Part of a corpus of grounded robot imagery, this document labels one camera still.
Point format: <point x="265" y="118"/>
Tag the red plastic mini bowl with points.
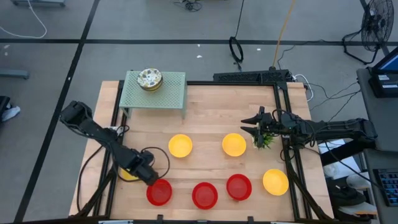
<point x="238" y="187"/>
<point x="204" y="195"/>
<point x="160" y="193"/>

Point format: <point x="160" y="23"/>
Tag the black keyboard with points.
<point x="388" y="186"/>

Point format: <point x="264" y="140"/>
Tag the grey floor bar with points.
<point x="14" y="74"/>

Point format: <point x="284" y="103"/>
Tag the person's shoe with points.
<point x="11" y="112"/>

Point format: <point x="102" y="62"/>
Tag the small green artificial plant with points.
<point x="264" y="141"/>

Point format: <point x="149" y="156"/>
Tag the black perforated metal bar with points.
<point x="248" y="76"/>

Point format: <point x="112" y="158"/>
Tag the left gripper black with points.
<point x="141" y="163"/>

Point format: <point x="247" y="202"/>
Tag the grey desk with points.
<point x="382" y="124"/>

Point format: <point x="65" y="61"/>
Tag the laptop screen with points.
<point x="388" y="62"/>

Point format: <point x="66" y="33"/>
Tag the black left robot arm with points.
<point x="93" y="127"/>

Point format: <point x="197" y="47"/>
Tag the black aluminium table frame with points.
<point x="278" y="93"/>

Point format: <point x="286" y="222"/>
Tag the black floor fan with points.
<point x="376" y="25"/>

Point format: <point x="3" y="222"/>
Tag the silver aluminium bar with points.
<point x="283" y="222"/>
<point x="115" y="222"/>

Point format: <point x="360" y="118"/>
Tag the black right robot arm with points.
<point x="342" y="127"/>

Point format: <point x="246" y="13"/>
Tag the black device box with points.
<point x="384" y="84"/>

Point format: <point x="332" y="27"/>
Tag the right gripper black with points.
<point x="270" y="124"/>

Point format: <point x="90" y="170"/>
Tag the grey cart base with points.
<point x="37" y="2"/>

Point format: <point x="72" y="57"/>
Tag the green perforated metal shelf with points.
<point x="174" y="93"/>

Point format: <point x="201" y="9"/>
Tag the yellow plastic mini bowl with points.
<point x="128" y="176"/>
<point x="275" y="182"/>
<point x="234" y="144"/>
<point x="180" y="145"/>

